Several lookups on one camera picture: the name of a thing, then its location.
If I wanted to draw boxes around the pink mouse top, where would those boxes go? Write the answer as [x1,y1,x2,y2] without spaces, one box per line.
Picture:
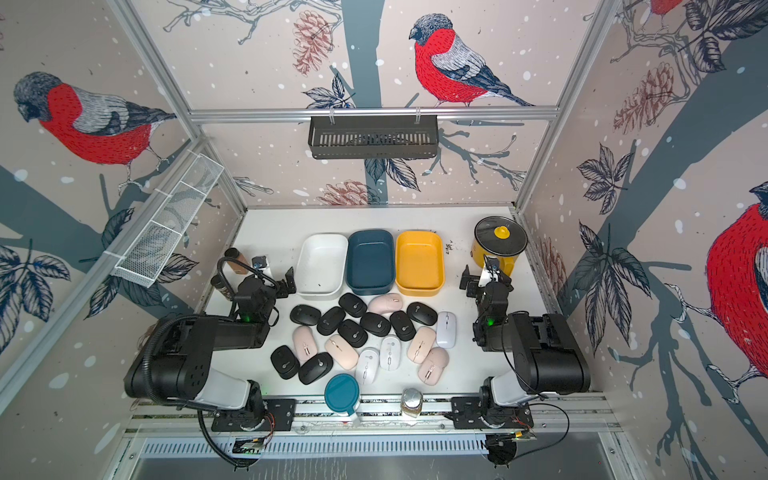
[368,293,404,316]

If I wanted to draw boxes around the black mouse top right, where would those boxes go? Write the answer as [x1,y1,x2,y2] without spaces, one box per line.
[406,302,438,326]

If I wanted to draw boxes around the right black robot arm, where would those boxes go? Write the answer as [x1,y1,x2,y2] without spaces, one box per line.
[459,268,591,428]

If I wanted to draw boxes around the black hanging wire basket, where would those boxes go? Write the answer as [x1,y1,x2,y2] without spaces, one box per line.
[308,115,439,160]

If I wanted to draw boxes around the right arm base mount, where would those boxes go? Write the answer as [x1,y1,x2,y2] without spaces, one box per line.
[444,396,533,430]

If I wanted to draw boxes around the black mouse far left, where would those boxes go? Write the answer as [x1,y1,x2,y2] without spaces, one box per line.
[289,304,322,327]

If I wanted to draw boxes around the black mouse bottom left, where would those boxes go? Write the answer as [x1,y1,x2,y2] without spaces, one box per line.
[270,345,300,380]

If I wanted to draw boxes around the black mouse top centre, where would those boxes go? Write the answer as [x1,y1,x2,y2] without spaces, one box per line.
[338,292,367,318]

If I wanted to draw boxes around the black mouse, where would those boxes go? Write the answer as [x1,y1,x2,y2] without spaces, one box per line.
[337,319,368,348]
[389,310,416,342]
[270,345,300,380]
[338,292,367,318]
[298,352,334,385]
[406,302,438,326]
[289,304,322,327]
[316,306,346,336]
[360,312,391,337]

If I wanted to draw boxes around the yellow storage box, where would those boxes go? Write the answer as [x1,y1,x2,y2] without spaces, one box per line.
[395,230,445,297]

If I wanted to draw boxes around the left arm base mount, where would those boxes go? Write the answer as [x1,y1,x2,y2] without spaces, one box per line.
[211,397,297,433]

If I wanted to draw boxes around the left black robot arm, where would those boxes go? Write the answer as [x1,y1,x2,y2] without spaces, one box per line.
[123,257,297,424]

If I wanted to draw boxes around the brown spice bottle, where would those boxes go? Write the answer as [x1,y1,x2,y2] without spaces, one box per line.
[224,247,249,275]

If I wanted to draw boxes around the teal round lid container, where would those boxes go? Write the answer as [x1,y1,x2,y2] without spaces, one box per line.
[324,373,360,417]

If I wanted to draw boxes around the teal storage box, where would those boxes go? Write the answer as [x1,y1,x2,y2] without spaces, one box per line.
[346,229,395,296]

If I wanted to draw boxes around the black mouse upper left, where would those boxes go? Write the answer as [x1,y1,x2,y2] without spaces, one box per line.
[316,306,346,336]

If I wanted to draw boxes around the black mouse bottom centre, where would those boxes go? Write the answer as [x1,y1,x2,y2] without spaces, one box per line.
[298,352,334,385]

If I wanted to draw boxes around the pink mouse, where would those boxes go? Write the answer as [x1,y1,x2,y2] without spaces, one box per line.
[407,327,436,364]
[292,326,318,365]
[325,334,359,371]
[368,293,404,316]
[417,347,449,386]

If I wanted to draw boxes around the white mouse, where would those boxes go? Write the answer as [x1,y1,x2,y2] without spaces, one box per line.
[435,311,458,349]
[355,347,380,386]
[380,335,402,371]

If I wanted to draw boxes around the dark spice bottle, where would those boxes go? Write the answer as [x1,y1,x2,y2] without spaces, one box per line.
[210,274,232,301]

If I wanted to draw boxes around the white wire mesh shelf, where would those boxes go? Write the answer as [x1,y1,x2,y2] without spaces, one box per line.
[111,153,224,287]

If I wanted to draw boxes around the white storage box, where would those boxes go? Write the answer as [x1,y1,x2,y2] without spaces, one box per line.
[295,233,348,300]

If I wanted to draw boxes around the yellow pot with black lid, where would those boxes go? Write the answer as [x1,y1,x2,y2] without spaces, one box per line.
[471,216,528,277]

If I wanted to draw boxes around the small glass jar silver lid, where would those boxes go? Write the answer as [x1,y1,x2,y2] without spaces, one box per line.
[400,388,424,418]

